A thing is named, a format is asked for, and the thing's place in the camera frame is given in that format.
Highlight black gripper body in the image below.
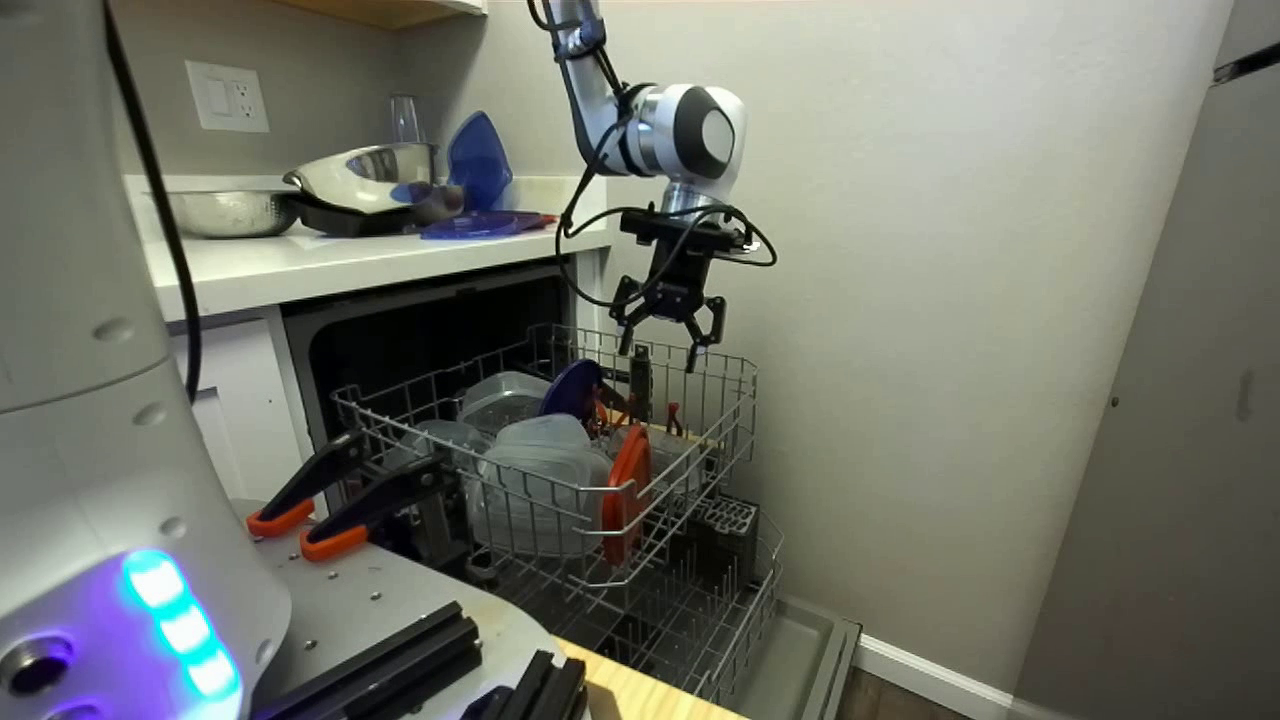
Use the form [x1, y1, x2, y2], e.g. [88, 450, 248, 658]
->
[644, 236, 730, 325]

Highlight small blue plastic lid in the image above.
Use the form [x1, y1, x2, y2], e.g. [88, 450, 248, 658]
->
[538, 358, 623, 420]

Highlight flat blue lid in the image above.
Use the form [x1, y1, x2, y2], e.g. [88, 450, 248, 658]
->
[417, 204, 560, 250]

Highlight dishwasher body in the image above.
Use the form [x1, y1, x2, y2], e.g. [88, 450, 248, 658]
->
[276, 252, 581, 455]

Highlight grey dishwasher door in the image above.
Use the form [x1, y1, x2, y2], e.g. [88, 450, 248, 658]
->
[736, 592, 867, 720]

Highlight black bottle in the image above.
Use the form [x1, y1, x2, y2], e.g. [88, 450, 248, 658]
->
[623, 342, 658, 430]

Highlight round clear plastic container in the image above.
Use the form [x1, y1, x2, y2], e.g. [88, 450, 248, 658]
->
[455, 370, 552, 432]

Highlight grey plates in rack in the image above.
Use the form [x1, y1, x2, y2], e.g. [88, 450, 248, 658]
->
[455, 409, 618, 565]

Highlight grey cutlery basket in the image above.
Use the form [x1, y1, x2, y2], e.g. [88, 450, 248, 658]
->
[692, 497, 768, 582]

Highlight blue bowl upright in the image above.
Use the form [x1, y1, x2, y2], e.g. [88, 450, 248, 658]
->
[442, 108, 519, 217]

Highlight white kitchen countertop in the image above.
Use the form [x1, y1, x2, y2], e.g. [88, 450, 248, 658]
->
[121, 170, 618, 328]

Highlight shiny steel mixing bowl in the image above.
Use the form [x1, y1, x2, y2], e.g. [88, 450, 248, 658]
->
[280, 142, 441, 220]

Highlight black clamp orange tips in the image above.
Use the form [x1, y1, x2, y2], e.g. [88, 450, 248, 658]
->
[245, 430, 373, 543]
[296, 455, 451, 570]

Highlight black pan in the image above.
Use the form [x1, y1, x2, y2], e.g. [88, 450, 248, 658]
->
[282, 191, 432, 244]

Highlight white base cabinet door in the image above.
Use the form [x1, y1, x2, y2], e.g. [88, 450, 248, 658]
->
[163, 308, 321, 510]

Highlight steel mesh colander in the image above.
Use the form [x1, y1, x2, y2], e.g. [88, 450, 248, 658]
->
[159, 180, 298, 244]

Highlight white baseboard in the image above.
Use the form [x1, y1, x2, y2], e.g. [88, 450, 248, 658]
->
[853, 629, 1022, 720]

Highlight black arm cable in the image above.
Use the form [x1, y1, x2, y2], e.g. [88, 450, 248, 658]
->
[547, 0, 630, 317]

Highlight white wire dishwasher rack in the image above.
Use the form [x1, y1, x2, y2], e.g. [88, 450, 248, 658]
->
[328, 319, 764, 592]

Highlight deep wire dishwasher rack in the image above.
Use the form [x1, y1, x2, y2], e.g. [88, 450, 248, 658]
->
[495, 492, 791, 714]

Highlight white wall cabinet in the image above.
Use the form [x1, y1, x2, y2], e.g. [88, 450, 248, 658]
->
[271, 0, 491, 37]

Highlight black aluminium rail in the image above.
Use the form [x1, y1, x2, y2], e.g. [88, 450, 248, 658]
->
[248, 596, 488, 720]
[455, 646, 593, 720]

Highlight black power cable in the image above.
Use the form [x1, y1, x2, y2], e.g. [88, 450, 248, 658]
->
[95, 0, 206, 409]

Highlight white wall outlet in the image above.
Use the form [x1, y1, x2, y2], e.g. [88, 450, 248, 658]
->
[181, 58, 276, 142]

